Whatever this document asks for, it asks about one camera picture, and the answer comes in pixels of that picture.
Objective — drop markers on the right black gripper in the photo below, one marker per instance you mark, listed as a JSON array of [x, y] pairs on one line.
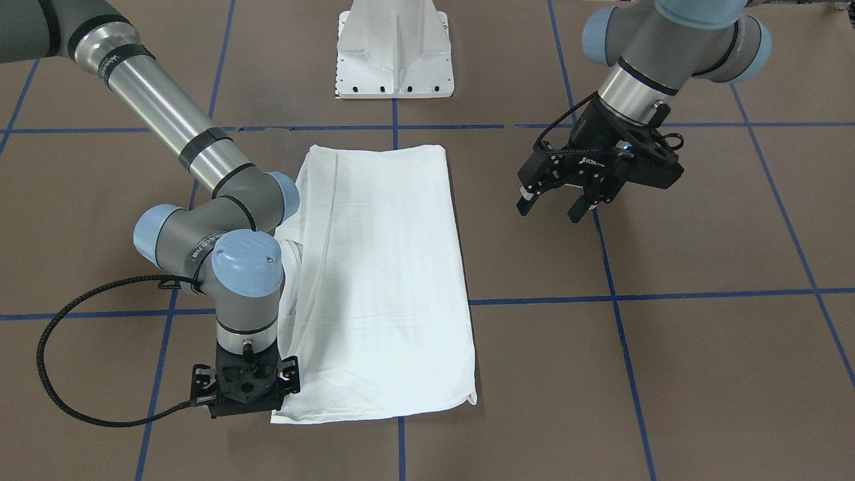
[[290, 376]]

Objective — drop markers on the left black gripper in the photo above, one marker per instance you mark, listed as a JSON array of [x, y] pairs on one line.
[[592, 135]]

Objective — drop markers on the white long-sleeve printed shirt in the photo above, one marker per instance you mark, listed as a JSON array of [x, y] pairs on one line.
[[375, 304]]

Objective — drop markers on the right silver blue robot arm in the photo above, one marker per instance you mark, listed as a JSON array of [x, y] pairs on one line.
[[223, 249]]

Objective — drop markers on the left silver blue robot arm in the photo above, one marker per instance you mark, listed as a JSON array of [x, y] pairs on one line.
[[652, 49]]

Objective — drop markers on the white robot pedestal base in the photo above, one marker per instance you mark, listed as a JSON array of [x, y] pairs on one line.
[[393, 50]]

